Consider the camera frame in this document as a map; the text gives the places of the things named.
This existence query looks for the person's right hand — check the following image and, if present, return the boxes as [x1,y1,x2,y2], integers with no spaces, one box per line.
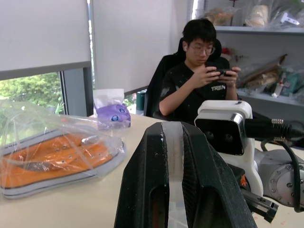
[198,66,221,84]

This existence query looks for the purple tissue pack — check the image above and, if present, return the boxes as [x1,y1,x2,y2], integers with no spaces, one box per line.
[93,88,132,131]

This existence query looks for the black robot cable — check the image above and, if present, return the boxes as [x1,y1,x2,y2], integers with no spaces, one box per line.
[244,118,304,213]

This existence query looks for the black office chair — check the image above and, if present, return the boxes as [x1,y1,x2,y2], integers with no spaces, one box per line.
[144,37,238,119]

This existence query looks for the grey window frame post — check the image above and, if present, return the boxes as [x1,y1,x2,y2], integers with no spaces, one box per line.
[61,67,94,117]

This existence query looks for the white t-shaped plastic part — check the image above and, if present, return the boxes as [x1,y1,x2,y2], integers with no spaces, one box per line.
[279,12,301,26]

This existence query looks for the person in black t-shirt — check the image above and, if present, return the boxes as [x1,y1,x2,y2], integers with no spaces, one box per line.
[158,18,242,124]

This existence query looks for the bagged orange-brown item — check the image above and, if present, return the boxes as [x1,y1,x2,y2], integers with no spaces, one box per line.
[203,7,235,27]

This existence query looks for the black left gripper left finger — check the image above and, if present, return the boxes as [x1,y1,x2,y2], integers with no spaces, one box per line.
[114,122,174,228]

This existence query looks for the black smartphone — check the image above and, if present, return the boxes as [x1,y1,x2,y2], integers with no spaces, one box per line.
[206,68,235,78]

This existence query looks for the person's left hand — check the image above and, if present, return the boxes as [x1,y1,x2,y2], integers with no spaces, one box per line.
[223,66,242,86]

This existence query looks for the orange shoes in plastic bag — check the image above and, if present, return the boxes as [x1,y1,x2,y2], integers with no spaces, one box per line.
[0,99,127,200]

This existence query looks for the grey storage shelf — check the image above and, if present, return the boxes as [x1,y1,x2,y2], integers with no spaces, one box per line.
[189,0,304,114]

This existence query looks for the orange canvas shoe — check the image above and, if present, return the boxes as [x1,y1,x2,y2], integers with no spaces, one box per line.
[0,130,100,171]
[0,140,126,200]

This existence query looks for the bagged brown wooden items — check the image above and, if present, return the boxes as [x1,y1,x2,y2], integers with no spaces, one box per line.
[237,53,288,90]

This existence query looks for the bagged tan round item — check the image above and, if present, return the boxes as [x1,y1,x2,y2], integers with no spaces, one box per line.
[244,4,271,28]

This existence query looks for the thin-rimmed eyeglasses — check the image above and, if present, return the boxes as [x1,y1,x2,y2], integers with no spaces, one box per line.
[190,45,216,56]

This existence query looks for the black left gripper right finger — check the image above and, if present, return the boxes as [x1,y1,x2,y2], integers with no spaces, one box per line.
[172,121,257,228]

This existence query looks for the teal plastic bag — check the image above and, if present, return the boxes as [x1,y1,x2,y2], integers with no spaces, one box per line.
[279,68,304,97]

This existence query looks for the dark green bottle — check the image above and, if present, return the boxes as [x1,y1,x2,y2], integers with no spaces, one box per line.
[136,89,148,111]

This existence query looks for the white roller blind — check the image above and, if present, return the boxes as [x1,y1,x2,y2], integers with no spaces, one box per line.
[92,0,190,94]
[0,0,92,81]

